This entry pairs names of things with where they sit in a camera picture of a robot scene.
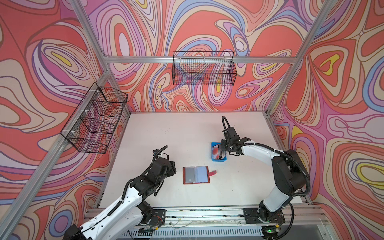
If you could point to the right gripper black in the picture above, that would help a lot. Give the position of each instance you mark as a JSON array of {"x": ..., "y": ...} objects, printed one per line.
[{"x": 223, "y": 142}]

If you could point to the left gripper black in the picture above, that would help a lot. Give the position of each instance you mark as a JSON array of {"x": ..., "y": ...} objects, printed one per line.
[{"x": 171, "y": 168}]

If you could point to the blue plastic card tray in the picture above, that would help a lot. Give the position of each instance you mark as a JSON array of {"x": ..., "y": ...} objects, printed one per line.
[{"x": 217, "y": 151}]

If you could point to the dark grey credit card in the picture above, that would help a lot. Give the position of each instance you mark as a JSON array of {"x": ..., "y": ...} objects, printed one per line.
[{"x": 189, "y": 175}]

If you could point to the red leather card holder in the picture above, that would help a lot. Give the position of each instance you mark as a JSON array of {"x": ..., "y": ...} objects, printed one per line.
[{"x": 203, "y": 175}]

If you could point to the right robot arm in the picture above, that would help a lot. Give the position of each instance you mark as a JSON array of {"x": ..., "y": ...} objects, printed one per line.
[{"x": 290, "y": 175}]

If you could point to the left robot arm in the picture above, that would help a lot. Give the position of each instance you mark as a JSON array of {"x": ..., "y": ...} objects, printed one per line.
[{"x": 131, "y": 208}]

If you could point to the stack of credit cards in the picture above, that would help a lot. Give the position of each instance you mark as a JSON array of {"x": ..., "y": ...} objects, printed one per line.
[{"x": 218, "y": 151}]

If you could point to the black wire basket left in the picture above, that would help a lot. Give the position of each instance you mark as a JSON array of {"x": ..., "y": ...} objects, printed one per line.
[{"x": 92, "y": 126}]

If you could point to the black wire basket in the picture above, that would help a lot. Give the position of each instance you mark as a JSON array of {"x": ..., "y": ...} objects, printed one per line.
[
  {"x": 207, "y": 68},
  {"x": 92, "y": 126}
]

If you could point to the black wire basket back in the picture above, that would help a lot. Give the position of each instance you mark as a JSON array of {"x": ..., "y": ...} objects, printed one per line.
[{"x": 207, "y": 68}]

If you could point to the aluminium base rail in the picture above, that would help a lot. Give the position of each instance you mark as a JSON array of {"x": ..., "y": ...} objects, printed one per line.
[{"x": 302, "y": 222}]

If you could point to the aluminium cage frame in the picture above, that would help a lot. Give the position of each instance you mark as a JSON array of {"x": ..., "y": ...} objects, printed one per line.
[{"x": 53, "y": 52}]

